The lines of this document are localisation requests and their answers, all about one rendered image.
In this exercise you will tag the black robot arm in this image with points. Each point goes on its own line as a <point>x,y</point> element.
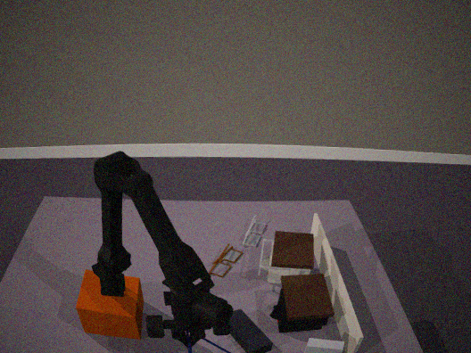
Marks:
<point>179,263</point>

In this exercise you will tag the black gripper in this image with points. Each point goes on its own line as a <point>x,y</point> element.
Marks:
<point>183,322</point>

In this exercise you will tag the cream flat panel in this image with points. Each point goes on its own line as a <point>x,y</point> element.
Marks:
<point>345,316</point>

